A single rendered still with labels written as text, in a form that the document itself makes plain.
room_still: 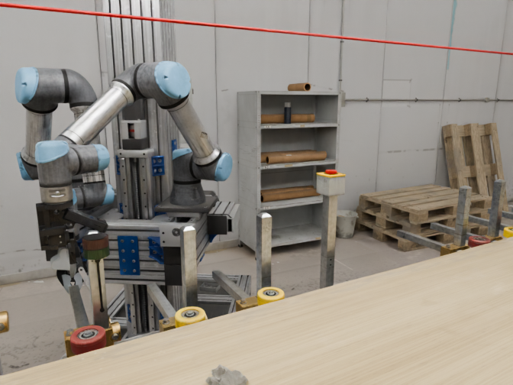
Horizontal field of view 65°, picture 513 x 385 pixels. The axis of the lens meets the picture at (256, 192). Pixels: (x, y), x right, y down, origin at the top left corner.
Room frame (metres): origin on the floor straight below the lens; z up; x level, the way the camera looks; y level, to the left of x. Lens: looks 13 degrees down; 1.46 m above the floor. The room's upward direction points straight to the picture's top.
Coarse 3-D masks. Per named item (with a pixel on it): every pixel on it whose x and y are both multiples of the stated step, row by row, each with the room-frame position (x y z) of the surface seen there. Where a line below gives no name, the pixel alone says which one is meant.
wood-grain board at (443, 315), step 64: (448, 256) 1.41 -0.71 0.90; (512, 256) 1.41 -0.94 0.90; (256, 320) 0.96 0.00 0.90; (320, 320) 0.96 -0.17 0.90; (384, 320) 0.96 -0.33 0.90; (448, 320) 0.96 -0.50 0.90; (512, 320) 0.96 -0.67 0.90; (0, 384) 0.71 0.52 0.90; (64, 384) 0.71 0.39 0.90; (128, 384) 0.71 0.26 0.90; (192, 384) 0.71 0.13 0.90; (256, 384) 0.71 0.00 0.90; (320, 384) 0.71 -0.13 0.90; (384, 384) 0.71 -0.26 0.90; (448, 384) 0.71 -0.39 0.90; (512, 384) 0.71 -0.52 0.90
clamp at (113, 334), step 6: (114, 324) 0.99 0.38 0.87; (108, 330) 0.96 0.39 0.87; (114, 330) 0.97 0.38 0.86; (120, 330) 0.98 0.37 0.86; (66, 336) 0.93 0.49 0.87; (108, 336) 0.96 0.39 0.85; (114, 336) 0.96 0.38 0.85; (120, 336) 0.98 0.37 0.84; (66, 342) 0.91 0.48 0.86; (108, 342) 0.96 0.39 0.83; (66, 348) 0.91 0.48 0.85; (66, 354) 0.91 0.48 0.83; (72, 354) 0.92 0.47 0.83
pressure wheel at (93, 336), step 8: (80, 328) 0.91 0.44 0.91; (88, 328) 0.91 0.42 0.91; (96, 328) 0.91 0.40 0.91; (104, 328) 0.91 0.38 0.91; (72, 336) 0.87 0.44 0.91; (80, 336) 0.88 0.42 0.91; (88, 336) 0.87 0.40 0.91; (96, 336) 0.87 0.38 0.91; (104, 336) 0.88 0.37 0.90; (72, 344) 0.85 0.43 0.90; (80, 344) 0.84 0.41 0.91; (88, 344) 0.85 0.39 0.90; (96, 344) 0.86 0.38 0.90; (104, 344) 0.88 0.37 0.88; (80, 352) 0.84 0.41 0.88
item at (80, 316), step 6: (72, 288) 1.22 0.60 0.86; (78, 288) 1.22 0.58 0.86; (72, 294) 1.18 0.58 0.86; (78, 294) 1.18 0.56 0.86; (72, 300) 1.14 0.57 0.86; (78, 300) 1.14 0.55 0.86; (72, 306) 1.14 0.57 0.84; (78, 306) 1.10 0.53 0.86; (78, 312) 1.07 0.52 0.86; (84, 312) 1.07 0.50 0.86; (78, 318) 1.04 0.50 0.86; (84, 318) 1.04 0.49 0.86; (78, 324) 1.01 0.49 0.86; (84, 324) 1.01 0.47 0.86
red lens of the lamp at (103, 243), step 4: (84, 240) 0.91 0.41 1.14; (100, 240) 0.91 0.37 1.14; (104, 240) 0.92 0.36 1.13; (84, 244) 0.91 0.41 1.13; (88, 244) 0.91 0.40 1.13; (92, 244) 0.91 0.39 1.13; (96, 244) 0.91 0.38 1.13; (100, 244) 0.91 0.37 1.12; (104, 244) 0.92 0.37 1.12; (108, 244) 0.94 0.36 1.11; (84, 248) 0.91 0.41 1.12; (88, 248) 0.91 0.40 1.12; (92, 248) 0.91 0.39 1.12; (96, 248) 0.91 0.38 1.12; (100, 248) 0.91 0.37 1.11
